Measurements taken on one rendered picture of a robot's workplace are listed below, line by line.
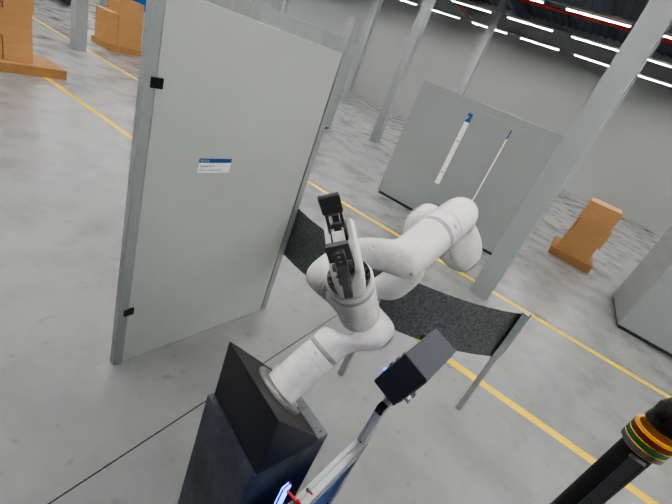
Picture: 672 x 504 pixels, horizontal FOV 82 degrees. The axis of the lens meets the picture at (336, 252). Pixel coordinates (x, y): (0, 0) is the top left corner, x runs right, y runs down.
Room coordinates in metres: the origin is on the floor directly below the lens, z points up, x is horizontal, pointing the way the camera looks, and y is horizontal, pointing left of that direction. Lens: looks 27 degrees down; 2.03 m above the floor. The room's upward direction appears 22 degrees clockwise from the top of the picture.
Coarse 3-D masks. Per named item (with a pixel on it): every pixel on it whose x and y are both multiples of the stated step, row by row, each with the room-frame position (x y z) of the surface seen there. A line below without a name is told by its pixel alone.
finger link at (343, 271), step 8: (344, 240) 0.45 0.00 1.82; (328, 248) 0.44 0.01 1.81; (336, 248) 0.45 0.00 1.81; (344, 248) 0.45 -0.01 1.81; (328, 256) 0.45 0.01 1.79; (336, 256) 0.45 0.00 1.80; (344, 256) 0.45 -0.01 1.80; (336, 264) 0.46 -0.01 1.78; (344, 264) 0.46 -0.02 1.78; (344, 272) 0.46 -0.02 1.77; (352, 280) 0.46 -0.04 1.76
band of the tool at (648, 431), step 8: (640, 416) 0.36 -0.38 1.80; (640, 424) 0.35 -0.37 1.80; (648, 424) 0.37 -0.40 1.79; (648, 432) 0.34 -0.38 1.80; (656, 432) 0.36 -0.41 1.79; (632, 440) 0.34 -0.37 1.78; (656, 440) 0.33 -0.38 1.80; (664, 440) 0.35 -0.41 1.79; (640, 448) 0.33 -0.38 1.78; (664, 448) 0.32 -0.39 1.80; (640, 456) 0.33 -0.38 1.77
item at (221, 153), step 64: (192, 0) 1.68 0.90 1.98; (192, 64) 1.72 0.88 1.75; (256, 64) 2.01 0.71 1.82; (320, 64) 2.40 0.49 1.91; (192, 128) 1.76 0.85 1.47; (256, 128) 2.10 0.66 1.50; (320, 128) 2.54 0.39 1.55; (128, 192) 1.55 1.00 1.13; (192, 192) 1.82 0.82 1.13; (256, 192) 2.21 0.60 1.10; (128, 256) 1.55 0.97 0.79; (192, 256) 1.89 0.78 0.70; (256, 256) 2.35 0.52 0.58; (128, 320) 1.60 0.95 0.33; (192, 320) 1.98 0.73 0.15
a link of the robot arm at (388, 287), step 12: (432, 204) 1.06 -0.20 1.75; (408, 216) 1.04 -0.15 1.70; (420, 216) 1.02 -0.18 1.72; (408, 228) 1.02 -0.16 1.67; (384, 276) 1.03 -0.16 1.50; (396, 276) 1.00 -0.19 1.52; (420, 276) 1.01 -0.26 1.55; (384, 288) 1.01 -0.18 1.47; (396, 288) 1.00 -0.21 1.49; (408, 288) 1.01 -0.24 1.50
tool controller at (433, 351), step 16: (432, 336) 1.20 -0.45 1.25; (416, 352) 1.07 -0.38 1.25; (432, 352) 1.12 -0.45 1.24; (448, 352) 1.17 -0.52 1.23; (400, 368) 1.03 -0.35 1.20; (416, 368) 1.01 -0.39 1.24; (432, 368) 1.05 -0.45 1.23; (384, 384) 1.04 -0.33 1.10; (400, 384) 1.02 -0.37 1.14; (416, 384) 0.99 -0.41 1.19; (400, 400) 1.00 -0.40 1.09
